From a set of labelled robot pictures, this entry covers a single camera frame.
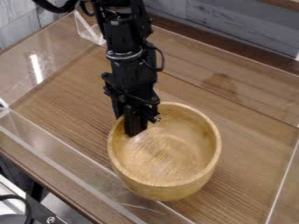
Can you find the clear acrylic tray wall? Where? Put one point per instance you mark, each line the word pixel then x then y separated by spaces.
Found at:
pixel 58 116

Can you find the clear acrylic corner bracket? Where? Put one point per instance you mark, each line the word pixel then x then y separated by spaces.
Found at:
pixel 89 32

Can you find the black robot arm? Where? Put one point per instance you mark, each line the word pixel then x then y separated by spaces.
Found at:
pixel 123 22

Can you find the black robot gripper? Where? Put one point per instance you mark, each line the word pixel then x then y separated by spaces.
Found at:
pixel 130 86

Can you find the light wooden bowl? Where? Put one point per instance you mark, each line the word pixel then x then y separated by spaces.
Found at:
pixel 167 162

